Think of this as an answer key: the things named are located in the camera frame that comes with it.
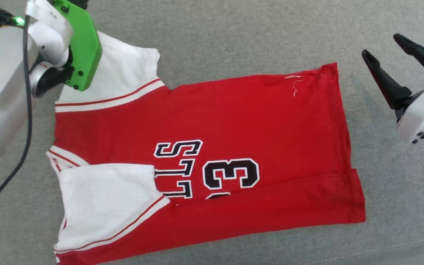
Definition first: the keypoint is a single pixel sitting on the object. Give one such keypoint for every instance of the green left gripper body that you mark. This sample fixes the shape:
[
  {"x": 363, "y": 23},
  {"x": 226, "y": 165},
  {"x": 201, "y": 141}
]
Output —
[{"x": 83, "y": 48}]

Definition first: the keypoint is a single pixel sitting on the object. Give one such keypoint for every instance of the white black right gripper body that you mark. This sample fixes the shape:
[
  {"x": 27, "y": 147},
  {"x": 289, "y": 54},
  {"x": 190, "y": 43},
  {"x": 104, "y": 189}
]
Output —
[{"x": 423, "y": 110}]

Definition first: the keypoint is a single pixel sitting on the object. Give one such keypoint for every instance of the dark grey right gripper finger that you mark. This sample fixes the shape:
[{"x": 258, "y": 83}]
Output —
[
  {"x": 420, "y": 55},
  {"x": 387, "y": 82}
]

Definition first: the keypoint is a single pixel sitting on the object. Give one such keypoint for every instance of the red white basketball jersey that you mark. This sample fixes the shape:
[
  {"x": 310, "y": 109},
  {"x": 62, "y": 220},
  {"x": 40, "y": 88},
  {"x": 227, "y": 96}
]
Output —
[{"x": 234, "y": 147}]

